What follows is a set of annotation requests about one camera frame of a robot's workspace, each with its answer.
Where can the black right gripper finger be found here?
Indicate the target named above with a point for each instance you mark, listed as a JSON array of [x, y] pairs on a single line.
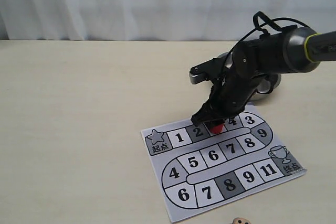
[[226, 115], [205, 114]]

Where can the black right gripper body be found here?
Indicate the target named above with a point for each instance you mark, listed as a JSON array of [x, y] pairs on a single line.
[[241, 81]]

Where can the red cylinder game piece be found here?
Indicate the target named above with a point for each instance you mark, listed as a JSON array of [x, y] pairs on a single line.
[[216, 127]]

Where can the wooden die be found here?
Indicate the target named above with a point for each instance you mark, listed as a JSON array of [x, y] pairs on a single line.
[[240, 220]]

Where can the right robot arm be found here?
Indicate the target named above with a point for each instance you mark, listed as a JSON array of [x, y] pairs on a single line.
[[294, 50]]

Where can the round stainless steel bowl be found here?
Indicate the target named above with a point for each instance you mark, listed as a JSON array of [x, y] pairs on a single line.
[[264, 89]]

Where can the printed paper game board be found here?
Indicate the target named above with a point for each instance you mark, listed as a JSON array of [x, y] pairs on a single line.
[[198, 170]]

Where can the white curtain backdrop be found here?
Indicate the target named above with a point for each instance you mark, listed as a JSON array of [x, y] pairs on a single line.
[[165, 20]]

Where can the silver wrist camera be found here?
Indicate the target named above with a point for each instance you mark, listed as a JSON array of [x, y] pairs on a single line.
[[207, 71]]

